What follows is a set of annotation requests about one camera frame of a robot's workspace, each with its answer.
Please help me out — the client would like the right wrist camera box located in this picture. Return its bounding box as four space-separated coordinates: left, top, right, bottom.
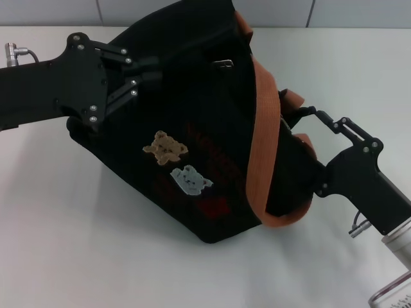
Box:
367 272 411 308

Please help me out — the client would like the left gripper cable with connector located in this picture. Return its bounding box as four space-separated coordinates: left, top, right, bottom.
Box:
4 41 40 67

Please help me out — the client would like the gripper cable with connector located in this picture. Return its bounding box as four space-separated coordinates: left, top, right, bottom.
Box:
348 210 372 239
4 41 40 67

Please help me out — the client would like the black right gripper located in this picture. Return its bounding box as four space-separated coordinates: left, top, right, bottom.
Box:
295 105 411 237

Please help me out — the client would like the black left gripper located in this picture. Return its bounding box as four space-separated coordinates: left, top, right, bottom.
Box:
0 31 163 134

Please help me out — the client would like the black food bag orange strap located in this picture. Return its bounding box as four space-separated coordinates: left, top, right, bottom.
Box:
66 0 322 245

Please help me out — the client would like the right gripper cable with connector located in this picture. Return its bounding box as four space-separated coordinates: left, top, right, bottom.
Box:
348 210 372 239

